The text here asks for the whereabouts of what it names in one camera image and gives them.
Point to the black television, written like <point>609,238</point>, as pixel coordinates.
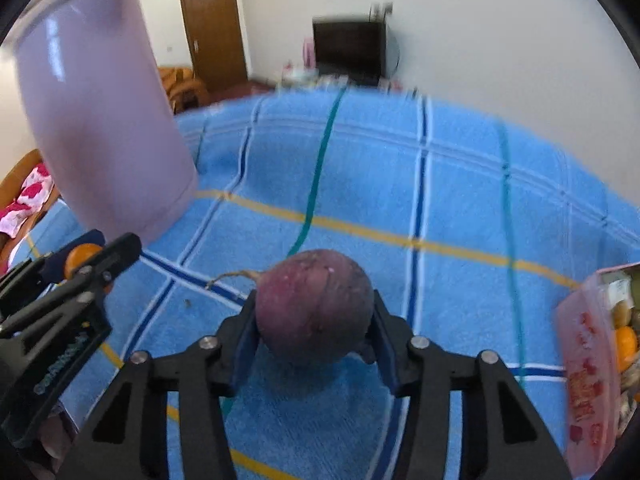
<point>350,47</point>

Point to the orange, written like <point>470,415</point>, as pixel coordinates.
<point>82,255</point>
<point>626,349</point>

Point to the brown wooden door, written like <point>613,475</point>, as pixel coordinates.
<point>215,35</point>

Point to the purple electric kettle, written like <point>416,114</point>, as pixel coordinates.
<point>100,135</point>

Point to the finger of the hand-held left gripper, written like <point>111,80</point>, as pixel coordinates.
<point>52,267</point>
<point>117,255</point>

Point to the pink bottle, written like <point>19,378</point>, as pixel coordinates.
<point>309,54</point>

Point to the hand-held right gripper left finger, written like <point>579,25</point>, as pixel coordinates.
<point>242,345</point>

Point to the pink floral pillow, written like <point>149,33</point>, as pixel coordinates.
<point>25,200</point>

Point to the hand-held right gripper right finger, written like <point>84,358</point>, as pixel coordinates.
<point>385,355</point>

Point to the purple turnip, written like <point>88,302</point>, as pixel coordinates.
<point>315,305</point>

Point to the blue plaid blanket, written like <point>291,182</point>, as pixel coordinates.
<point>400,185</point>

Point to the green kiwi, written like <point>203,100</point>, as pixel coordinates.
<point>622,311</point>

